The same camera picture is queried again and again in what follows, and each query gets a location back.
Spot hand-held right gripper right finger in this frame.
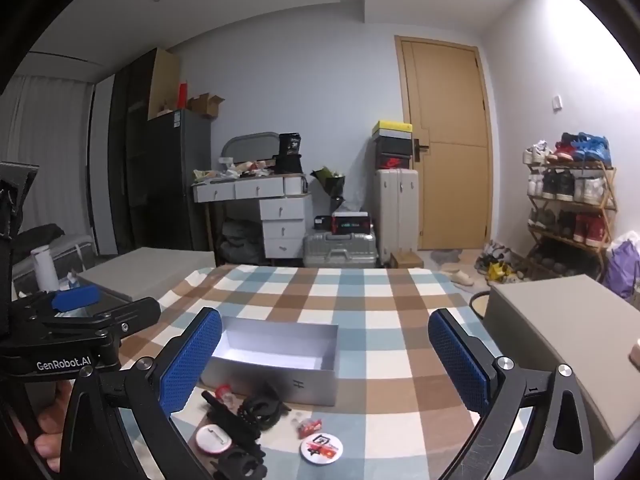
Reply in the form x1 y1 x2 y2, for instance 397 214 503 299
427 307 598 480

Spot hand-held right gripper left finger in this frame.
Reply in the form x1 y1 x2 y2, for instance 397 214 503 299
57 306 223 480

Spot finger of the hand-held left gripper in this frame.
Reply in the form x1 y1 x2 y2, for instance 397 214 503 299
29 296 162 372
14 283 103 319

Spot long black hair clip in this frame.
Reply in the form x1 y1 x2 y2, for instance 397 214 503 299
201 390 267 458

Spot black bead bracelet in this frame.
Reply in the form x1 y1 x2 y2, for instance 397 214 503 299
236 401 261 428

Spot black claw hair clip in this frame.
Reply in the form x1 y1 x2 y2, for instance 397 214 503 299
240 382 292 430

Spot silver cardboard box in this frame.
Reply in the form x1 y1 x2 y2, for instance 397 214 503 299
200 316 340 407

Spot red and white round badge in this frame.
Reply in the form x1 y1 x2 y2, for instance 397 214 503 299
299 434 344 461

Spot person's left hand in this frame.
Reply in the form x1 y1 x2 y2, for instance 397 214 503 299
10 380 76 473

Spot white cylinder bottle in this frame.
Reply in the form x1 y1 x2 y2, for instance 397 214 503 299
30 245 60 292

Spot grey cushion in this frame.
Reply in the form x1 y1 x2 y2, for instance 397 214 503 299
485 274 640 457
77 246 217 304

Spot round stool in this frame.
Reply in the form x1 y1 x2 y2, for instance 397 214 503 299
468 289 494 322

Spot beige slipper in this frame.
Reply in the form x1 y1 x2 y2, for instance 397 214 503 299
440 269 475 287

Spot pile of shoes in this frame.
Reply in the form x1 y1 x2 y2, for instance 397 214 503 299
474 240 526 282

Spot small brown cardboard box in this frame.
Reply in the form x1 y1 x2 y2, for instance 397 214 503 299
389 251 425 270

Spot plaid cloth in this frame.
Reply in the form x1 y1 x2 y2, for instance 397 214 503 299
107 265 538 480

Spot dark bag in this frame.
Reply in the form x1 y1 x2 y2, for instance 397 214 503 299
219 217 266 264

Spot grey refrigerator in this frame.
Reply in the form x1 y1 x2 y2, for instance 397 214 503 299
125 108 214 254

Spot white curtain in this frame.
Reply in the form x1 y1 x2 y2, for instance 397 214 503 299
0 72 96 241

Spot silver suitcase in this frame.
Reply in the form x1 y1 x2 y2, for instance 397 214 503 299
302 232 379 269

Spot white desk with drawers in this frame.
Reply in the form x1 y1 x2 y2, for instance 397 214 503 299
192 173 311 260

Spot black and red box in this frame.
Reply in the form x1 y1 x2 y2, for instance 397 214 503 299
331 211 374 235

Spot desk clutter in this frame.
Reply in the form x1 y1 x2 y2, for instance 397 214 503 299
192 156 281 182

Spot purple bag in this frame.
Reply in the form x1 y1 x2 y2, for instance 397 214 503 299
602 232 640 300

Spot oval mirror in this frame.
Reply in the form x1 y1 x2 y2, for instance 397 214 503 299
221 131 279 164

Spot group of sneakers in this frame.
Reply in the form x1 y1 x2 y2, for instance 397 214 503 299
522 132 614 272

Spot wooden door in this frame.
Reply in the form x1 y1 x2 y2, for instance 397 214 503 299
394 35 494 251

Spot wooden shoe rack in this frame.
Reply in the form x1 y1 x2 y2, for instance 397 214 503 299
525 159 619 282

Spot black shoe box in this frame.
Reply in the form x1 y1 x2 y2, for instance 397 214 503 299
373 137 415 171

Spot open cardboard box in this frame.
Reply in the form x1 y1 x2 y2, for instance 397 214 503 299
187 93 226 120

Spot dark wrapped flower bouquet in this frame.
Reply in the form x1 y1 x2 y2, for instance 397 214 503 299
310 165 347 212

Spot black bag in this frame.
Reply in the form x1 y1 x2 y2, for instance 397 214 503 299
273 132 305 174

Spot flat cardboard sheet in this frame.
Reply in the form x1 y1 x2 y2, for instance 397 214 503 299
146 47 181 121

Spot yellow lid shoe box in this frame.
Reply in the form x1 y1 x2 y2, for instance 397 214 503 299
372 120 414 139

